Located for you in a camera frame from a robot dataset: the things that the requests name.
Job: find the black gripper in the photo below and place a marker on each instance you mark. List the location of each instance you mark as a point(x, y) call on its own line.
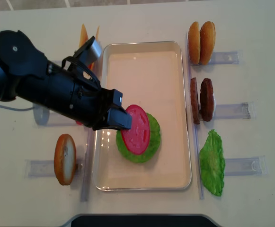
point(93, 106)

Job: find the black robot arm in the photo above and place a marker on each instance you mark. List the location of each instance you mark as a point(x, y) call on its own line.
point(26, 72)

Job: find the green lettuce leaf on tray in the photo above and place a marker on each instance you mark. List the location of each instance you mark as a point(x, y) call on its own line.
point(153, 146)

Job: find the leaning cheese slice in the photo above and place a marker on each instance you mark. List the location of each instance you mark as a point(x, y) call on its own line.
point(91, 66)

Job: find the bread slice in left rack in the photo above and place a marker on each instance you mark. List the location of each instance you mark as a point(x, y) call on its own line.
point(65, 159)

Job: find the near brown meat patty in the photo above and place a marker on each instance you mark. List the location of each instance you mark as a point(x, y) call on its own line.
point(194, 100)

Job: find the brown meat patty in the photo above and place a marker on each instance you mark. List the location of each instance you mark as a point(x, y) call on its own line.
point(207, 100)
point(194, 100)

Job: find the tall cheese slice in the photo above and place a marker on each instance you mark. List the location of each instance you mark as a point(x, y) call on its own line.
point(83, 36)

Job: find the far brown meat patty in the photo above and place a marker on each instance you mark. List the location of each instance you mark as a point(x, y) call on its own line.
point(207, 100)

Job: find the green lettuce leaf in rack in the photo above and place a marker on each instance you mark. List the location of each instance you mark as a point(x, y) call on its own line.
point(212, 164)

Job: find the white rectangular tray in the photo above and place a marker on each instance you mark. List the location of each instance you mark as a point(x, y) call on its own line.
point(151, 76)

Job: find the left clear acrylic rack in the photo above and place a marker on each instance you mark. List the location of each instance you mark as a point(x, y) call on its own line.
point(44, 118)

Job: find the clear acrylic rack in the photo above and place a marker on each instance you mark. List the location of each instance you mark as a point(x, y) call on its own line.
point(245, 110)
point(44, 118)

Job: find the black base edge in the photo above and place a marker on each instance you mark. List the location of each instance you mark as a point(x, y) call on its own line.
point(141, 221)

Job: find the near bun half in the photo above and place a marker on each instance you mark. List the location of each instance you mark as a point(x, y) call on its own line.
point(194, 43)

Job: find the bun half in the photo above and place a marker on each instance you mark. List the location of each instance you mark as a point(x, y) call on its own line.
point(207, 41)
point(194, 43)

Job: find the far bun half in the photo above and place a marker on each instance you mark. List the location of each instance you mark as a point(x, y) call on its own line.
point(207, 41)

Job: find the right clear acrylic rack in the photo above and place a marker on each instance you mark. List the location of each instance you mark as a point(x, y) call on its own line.
point(245, 110)

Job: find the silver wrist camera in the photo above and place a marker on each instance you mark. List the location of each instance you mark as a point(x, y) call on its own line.
point(89, 52)

